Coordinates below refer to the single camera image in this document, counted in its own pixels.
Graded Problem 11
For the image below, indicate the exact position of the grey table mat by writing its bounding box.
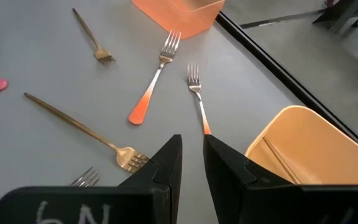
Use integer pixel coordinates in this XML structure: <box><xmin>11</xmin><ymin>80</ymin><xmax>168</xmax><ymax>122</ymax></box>
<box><xmin>0</xmin><ymin>0</ymin><xmax>306</xmax><ymax>224</ymax></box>

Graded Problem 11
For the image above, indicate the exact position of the yellow plastic bin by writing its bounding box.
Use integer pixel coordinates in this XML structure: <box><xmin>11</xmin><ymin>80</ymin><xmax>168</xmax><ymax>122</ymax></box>
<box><xmin>244</xmin><ymin>105</ymin><xmax>358</xmax><ymax>187</ymax></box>

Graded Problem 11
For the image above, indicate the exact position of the orange-handled silver fork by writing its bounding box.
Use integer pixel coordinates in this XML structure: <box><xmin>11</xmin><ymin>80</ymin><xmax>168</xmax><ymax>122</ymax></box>
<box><xmin>186</xmin><ymin>61</ymin><xmax>213</xmax><ymax>136</ymax></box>
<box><xmin>127</xmin><ymin>29</ymin><xmax>182</xmax><ymax>126</ymax></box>
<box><xmin>70</xmin><ymin>167</ymin><xmax>101</xmax><ymax>187</ymax></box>

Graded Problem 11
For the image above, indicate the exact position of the orange translucent plastic bin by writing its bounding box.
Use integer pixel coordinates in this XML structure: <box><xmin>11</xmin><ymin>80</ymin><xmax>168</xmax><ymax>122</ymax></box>
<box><xmin>131</xmin><ymin>0</ymin><xmax>226</xmax><ymax>40</ymax></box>

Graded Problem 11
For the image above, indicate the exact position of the black stand base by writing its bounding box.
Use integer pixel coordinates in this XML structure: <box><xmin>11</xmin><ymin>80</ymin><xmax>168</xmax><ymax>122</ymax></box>
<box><xmin>311</xmin><ymin>0</ymin><xmax>358</xmax><ymax>34</ymax></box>

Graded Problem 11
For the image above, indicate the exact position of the gold fork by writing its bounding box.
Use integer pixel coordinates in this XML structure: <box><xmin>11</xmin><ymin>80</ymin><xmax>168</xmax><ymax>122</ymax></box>
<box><xmin>262</xmin><ymin>136</ymin><xmax>303</xmax><ymax>185</ymax></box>
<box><xmin>23</xmin><ymin>92</ymin><xmax>150</xmax><ymax>174</ymax></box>
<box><xmin>71</xmin><ymin>7</ymin><xmax>117</xmax><ymax>65</ymax></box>

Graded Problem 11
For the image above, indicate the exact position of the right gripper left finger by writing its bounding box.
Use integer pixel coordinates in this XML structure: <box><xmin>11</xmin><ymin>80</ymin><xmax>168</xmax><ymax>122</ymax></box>
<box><xmin>0</xmin><ymin>134</ymin><xmax>183</xmax><ymax>224</ymax></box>

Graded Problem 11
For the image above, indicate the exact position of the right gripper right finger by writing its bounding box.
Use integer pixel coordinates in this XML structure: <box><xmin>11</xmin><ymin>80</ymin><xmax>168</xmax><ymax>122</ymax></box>
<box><xmin>203</xmin><ymin>134</ymin><xmax>358</xmax><ymax>224</ymax></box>

